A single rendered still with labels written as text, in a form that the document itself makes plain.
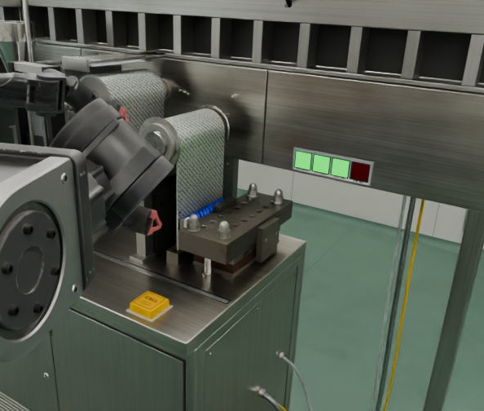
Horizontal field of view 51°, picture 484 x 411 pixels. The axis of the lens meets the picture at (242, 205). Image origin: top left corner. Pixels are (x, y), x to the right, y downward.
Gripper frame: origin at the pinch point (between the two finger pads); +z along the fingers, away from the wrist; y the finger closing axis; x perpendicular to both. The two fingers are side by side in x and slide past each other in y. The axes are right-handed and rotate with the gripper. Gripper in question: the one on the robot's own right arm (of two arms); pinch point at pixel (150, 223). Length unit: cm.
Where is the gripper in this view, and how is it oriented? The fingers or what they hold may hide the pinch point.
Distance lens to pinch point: 138.3
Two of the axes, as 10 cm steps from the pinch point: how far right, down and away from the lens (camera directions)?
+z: 4.1, 2.1, 8.8
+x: 3.0, -9.5, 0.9
